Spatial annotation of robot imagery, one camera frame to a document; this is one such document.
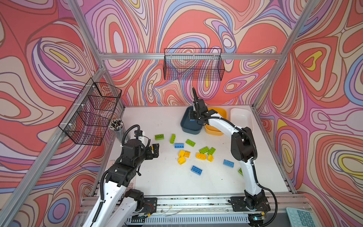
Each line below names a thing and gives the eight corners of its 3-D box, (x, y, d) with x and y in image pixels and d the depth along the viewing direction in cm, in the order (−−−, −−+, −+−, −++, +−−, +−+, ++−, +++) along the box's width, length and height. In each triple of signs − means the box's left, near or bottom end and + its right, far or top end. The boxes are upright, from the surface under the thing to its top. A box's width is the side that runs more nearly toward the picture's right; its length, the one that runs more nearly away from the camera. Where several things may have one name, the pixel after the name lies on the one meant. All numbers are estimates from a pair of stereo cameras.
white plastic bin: (227, 127, 109) (229, 122, 104) (229, 110, 121) (231, 104, 115) (250, 133, 106) (253, 127, 100) (250, 115, 118) (253, 109, 112)
